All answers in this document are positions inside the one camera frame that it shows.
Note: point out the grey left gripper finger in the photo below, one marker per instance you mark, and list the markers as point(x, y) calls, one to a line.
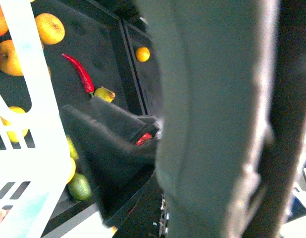
point(217, 60)

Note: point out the yellow lemon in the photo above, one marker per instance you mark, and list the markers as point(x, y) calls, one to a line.
point(72, 150)
point(12, 134)

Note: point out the large light blue basket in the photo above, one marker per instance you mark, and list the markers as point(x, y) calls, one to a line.
point(34, 171)

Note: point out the black metal shelf rack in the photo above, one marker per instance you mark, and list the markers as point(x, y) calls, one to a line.
point(141, 81)

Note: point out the far orange near basket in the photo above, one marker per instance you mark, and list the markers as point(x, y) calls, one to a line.
point(142, 54)

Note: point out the small yellow pear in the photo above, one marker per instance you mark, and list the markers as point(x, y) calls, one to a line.
point(105, 94)

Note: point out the red chili pepper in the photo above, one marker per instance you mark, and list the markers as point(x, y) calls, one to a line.
point(83, 74)

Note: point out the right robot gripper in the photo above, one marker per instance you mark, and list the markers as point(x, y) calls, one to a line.
point(117, 153)

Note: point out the yellow apple front right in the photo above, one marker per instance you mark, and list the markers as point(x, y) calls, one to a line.
point(50, 28)

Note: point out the green lime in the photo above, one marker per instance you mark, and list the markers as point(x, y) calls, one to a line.
point(79, 187)

